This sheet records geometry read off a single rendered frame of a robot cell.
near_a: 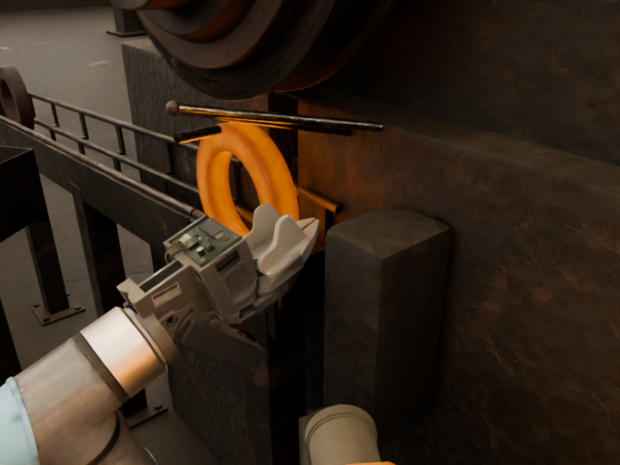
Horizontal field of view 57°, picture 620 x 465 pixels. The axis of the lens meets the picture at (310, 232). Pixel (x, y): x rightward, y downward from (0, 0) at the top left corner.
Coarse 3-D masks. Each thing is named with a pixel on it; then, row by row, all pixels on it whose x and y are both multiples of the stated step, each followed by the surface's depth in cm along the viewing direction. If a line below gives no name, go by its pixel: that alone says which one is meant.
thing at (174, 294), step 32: (192, 224) 56; (192, 256) 52; (224, 256) 51; (128, 288) 51; (160, 288) 50; (192, 288) 52; (224, 288) 53; (256, 288) 56; (160, 320) 52; (224, 320) 55
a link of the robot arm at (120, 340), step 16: (96, 320) 51; (112, 320) 50; (128, 320) 50; (96, 336) 49; (112, 336) 49; (128, 336) 49; (144, 336) 50; (96, 352) 48; (112, 352) 48; (128, 352) 49; (144, 352) 49; (160, 352) 51; (112, 368) 48; (128, 368) 49; (144, 368) 50; (160, 368) 51; (128, 384) 49; (144, 384) 51
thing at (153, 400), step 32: (32, 224) 163; (96, 224) 116; (32, 256) 171; (96, 256) 118; (64, 288) 176; (96, 288) 123; (256, 320) 69; (288, 320) 69; (288, 352) 71; (256, 384) 74; (288, 384) 74; (128, 416) 139; (256, 416) 77; (288, 416) 76; (256, 448) 80; (288, 448) 79
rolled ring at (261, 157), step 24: (216, 144) 69; (240, 144) 65; (264, 144) 64; (216, 168) 74; (264, 168) 63; (288, 168) 64; (216, 192) 75; (264, 192) 64; (288, 192) 64; (216, 216) 75
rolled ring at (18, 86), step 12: (0, 72) 146; (12, 72) 144; (0, 84) 151; (12, 84) 142; (24, 84) 144; (0, 96) 154; (12, 96) 144; (24, 96) 143; (12, 108) 155; (24, 108) 144; (12, 120) 154; (24, 120) 145; (24, 132) 148
